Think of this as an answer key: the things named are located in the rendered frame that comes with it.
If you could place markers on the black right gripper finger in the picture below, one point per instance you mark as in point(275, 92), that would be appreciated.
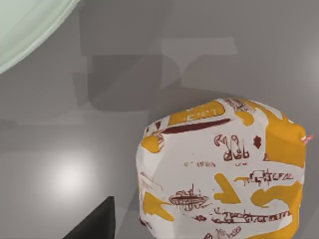
point(99, 221)

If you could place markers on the white and yellow wrapped burger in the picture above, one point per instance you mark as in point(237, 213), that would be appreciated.
point(219, 171)

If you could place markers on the pale green plate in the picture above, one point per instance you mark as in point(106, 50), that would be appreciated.
point(22, 27)

